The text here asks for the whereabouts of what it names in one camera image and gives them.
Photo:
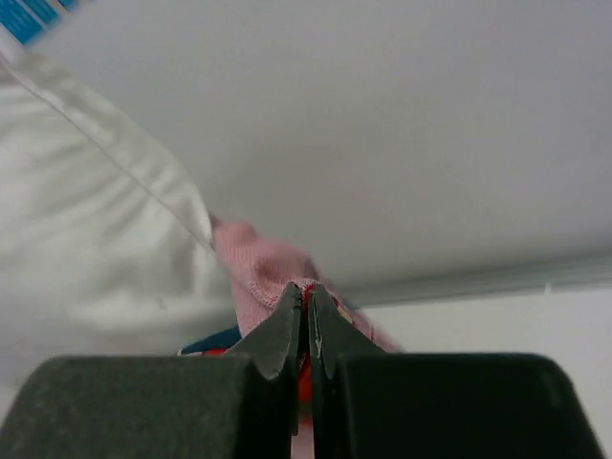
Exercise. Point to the red patterned pillowcase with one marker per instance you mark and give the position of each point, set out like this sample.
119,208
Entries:
259,270

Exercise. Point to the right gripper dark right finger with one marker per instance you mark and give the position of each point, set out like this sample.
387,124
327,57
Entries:
368,403

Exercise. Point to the aluminium table frame rail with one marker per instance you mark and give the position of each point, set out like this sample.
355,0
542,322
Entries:
535,277

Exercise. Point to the white pillow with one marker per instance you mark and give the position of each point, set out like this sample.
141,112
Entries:
105,240

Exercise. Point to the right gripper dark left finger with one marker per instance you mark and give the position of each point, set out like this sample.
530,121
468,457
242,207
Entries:
242,404

